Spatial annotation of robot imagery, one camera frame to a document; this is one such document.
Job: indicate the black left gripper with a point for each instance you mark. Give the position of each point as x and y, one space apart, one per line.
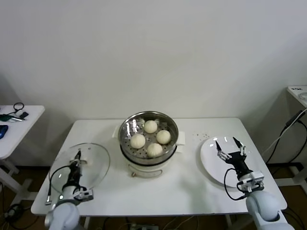
74 175

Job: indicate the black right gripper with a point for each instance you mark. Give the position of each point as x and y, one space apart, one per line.
238 163

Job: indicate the round glass pot lid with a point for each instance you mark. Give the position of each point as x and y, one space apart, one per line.
96 163

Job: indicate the white steamed baozi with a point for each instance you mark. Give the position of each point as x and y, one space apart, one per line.
154 150
138 141
163 137
150 127

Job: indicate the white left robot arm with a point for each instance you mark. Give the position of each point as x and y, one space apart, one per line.
63 214

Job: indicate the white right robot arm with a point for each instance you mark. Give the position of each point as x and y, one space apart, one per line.
263 203

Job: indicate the perforated steel steamer basket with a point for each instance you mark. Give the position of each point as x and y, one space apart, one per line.
127 134

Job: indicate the white round plate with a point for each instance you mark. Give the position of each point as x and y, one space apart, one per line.
211 155

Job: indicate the white side table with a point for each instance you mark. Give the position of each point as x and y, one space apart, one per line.
28 124
296 94

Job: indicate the small black device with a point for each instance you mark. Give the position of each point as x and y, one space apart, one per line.
24 115

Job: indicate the silver pen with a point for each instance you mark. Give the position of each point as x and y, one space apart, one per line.
16 119

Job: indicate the blue computer mouse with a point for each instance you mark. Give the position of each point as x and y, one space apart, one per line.
3 130

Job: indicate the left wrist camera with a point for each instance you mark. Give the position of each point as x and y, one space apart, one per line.
84 194

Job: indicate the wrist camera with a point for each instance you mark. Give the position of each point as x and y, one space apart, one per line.
84 194
251 182

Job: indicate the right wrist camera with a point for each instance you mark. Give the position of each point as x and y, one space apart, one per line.
251 182

